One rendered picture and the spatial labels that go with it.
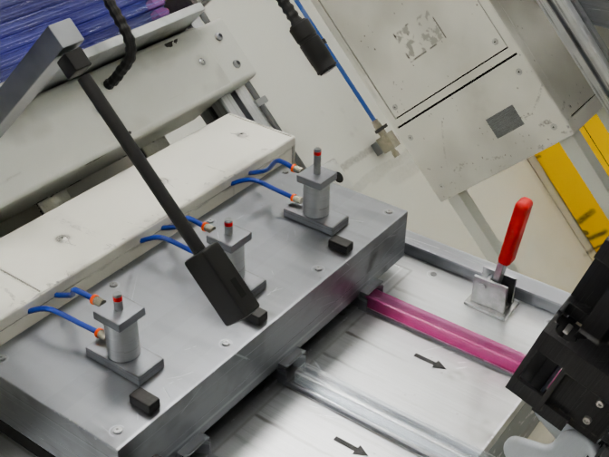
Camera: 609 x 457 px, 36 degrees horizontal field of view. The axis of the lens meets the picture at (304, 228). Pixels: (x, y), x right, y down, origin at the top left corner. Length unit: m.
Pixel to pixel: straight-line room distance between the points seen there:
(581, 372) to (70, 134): 0.47
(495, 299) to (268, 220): 0.20
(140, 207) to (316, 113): 2.41
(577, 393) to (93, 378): 0.31
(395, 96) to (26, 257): 1.14
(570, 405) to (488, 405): 0.17
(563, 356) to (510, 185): 3.23
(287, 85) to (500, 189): 1.02
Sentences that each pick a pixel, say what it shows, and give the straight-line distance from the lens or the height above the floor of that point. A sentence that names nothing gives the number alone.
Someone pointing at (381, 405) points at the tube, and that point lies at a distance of 0.67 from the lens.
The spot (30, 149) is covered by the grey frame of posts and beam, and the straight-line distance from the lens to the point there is 0.78.
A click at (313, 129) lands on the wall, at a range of 3.11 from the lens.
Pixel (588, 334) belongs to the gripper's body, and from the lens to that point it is 0.52.
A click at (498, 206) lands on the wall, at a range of 3.63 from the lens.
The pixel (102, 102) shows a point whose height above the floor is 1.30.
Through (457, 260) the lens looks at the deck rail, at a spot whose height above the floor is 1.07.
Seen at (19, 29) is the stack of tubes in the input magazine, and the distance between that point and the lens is 0.79.
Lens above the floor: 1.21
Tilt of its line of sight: 3 degrees down
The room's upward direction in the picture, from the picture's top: 33 degrees counter-clockwise
